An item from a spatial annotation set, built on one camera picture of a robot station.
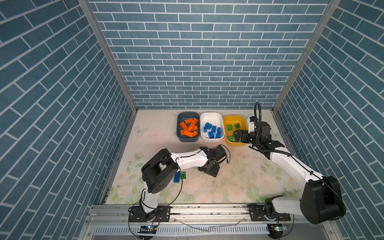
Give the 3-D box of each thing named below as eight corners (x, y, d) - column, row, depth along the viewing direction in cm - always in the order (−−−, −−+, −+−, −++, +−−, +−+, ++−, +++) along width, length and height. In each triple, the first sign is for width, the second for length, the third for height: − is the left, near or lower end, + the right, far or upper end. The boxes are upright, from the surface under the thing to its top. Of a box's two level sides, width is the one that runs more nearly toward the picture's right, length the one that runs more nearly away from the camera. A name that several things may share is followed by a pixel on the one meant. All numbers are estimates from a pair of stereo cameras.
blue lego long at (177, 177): (173, 182, 86) (172, 181, 84) (174, 172, 90) (174, 171, 88) (180, 182, 86) (179, 181, 84) (181, 172, 90) (180, 171, 88)
